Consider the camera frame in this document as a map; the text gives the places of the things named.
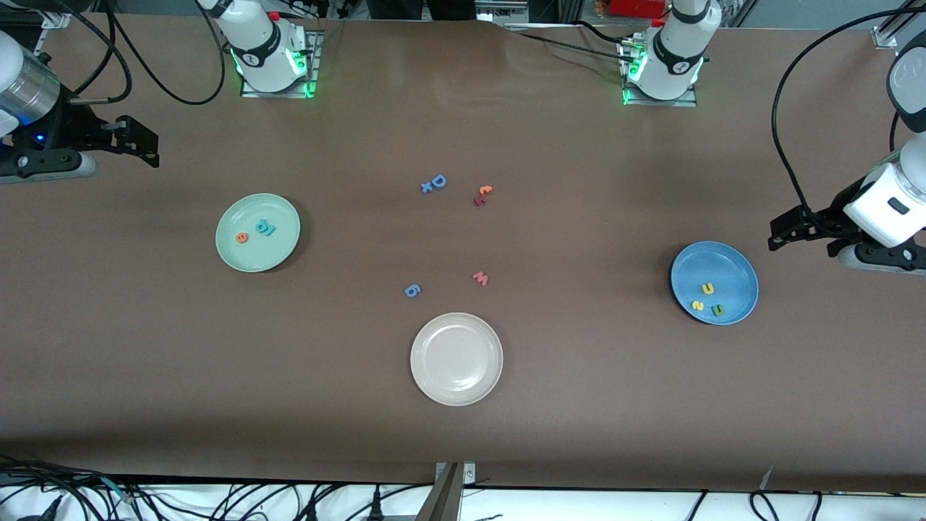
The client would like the blue plate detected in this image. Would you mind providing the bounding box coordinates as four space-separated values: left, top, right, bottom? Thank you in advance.
670 240 760 326

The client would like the pale green plate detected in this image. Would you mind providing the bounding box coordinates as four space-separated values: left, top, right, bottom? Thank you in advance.
215 192 302 274

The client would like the brown table cover sheet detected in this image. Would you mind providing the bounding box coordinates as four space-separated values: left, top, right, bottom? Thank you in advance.
0 13 926 493

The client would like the red box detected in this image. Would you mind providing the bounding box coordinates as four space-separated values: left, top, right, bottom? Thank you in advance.
608 0 668 19

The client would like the white ledge board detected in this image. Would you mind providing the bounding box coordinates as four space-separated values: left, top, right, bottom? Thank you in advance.
0 479 926 521

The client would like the beige plate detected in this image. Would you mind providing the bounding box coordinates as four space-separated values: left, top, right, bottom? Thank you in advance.
409 312 504 407

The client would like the grey power strip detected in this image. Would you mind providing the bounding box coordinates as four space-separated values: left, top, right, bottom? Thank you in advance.
475 0 530 22

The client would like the aluminium frame rail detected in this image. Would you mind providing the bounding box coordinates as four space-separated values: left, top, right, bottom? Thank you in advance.
870 23 906 50
29 0 73 66

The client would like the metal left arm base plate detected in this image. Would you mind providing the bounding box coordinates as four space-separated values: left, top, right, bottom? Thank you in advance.
621 40 699 108

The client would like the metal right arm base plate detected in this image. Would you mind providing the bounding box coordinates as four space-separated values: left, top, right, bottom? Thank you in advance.
240 29 320 99

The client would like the black base cable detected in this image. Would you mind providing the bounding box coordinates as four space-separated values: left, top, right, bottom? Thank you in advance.
517 20 637 62

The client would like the black looped floor cable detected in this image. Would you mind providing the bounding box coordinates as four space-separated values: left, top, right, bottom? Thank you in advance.
748 491 785 521

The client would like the teal thin cable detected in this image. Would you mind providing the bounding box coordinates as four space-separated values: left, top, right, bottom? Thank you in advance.
93 474 140 505

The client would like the aluminium profile post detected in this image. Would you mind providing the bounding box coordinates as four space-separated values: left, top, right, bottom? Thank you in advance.
414 462 478 521

